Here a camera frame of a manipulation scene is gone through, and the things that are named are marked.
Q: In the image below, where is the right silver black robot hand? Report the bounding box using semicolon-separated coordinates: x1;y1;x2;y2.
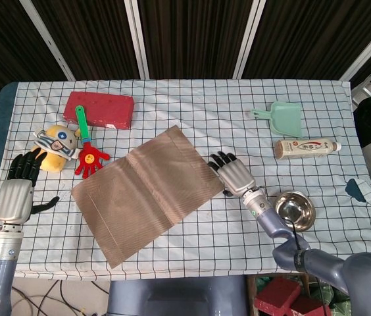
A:
207;151;256;198

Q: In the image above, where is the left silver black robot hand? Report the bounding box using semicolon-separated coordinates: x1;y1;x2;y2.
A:
0;151;61;224

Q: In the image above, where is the stainless steel bowl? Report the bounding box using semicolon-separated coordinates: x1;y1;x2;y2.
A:
274;192;316;233

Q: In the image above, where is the brown woven placemat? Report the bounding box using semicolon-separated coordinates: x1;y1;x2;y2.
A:
70;124;225;269

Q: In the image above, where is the yellow plush toy striped cap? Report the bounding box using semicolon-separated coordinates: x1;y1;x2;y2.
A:
30;123;81;174

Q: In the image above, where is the beige drink bottle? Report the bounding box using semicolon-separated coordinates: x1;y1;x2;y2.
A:
274;138;343;161

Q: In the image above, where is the mint green plastic dustpan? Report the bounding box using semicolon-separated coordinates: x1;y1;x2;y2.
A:
250;101;303;138

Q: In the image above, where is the white black grid tablecloth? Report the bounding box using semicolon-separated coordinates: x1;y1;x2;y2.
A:
0;80;371;280

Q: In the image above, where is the plain red brick block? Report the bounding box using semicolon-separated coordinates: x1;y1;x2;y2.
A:
254;275;302;316
289;295;333;316

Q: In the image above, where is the red brick block with sticker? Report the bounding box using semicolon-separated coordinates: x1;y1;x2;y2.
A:
62;91;136;131

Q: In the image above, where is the blue-grey robot torso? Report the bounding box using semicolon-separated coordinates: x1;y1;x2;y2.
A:
106;275;249;316

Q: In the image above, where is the green patterned cloth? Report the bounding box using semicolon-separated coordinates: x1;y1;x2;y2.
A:
316;282;353;316

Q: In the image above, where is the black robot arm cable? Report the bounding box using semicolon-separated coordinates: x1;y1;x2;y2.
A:
289;220;326;316

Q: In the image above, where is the red hand clapper green handle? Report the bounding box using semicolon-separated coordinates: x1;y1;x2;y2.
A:
74;105;111;180

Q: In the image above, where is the black floor cable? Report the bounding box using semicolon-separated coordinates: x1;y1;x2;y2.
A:
24;278;111;316

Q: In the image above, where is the white partition frame post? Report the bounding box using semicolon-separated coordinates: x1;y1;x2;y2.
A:
339;19;371;83
233;0;267;80
124;0;150;80
19;0;76;81

